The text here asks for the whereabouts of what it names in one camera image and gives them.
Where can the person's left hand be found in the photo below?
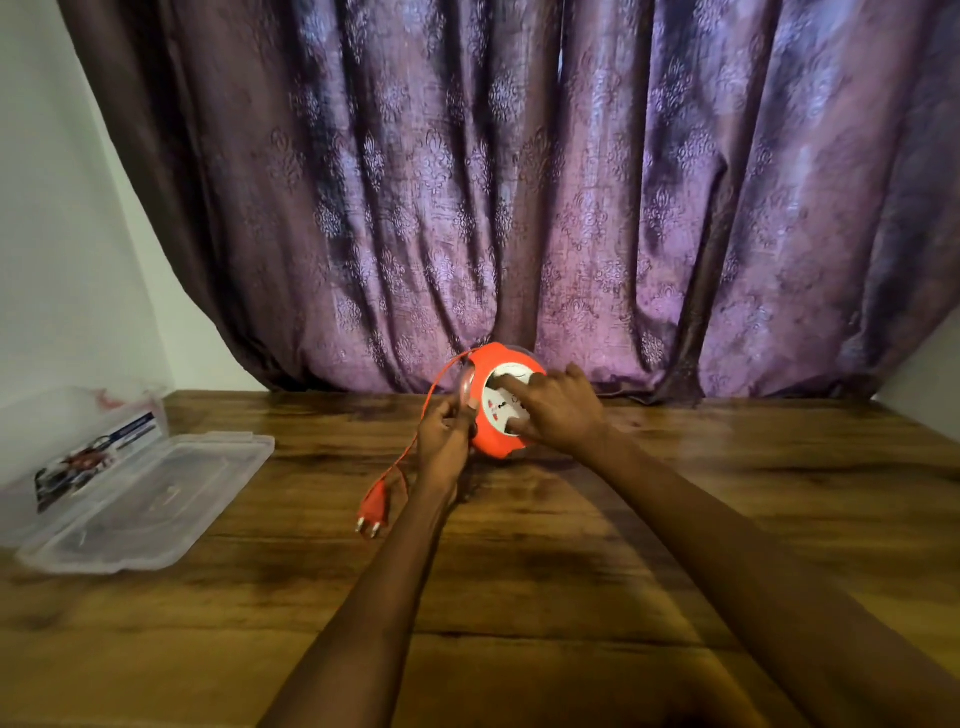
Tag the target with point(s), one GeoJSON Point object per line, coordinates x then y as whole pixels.
{"type": "Point", "coordinates": [442, 448]}

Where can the person's right hand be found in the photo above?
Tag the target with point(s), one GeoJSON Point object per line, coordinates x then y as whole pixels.
{"type": "Point", "coordinates": [559, 412]}

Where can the person's left fingers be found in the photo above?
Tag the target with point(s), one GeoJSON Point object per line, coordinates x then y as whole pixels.
{"type": "Point", "coordinates": [461, 411]}

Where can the person's right thumb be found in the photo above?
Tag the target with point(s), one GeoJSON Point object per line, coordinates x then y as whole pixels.
{"type": "Point", "coordinates": [521, 427]}

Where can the person's right forearm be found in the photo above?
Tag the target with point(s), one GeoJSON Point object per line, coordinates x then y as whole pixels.
{"type": "Point", "coordinates": [750, 585]}

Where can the person's left forearm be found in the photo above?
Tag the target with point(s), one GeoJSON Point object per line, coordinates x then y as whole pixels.
{"type": "Point", "coordinates": [375, 600]}

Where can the purple patterned curtain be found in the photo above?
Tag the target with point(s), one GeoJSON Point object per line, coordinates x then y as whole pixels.
{"type": "Point", "coordinates": [525, 187]}

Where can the clear plastic storage box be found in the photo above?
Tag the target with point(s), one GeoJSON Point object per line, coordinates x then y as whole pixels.
{"type": "Point", "coordinates": [112, 480]}

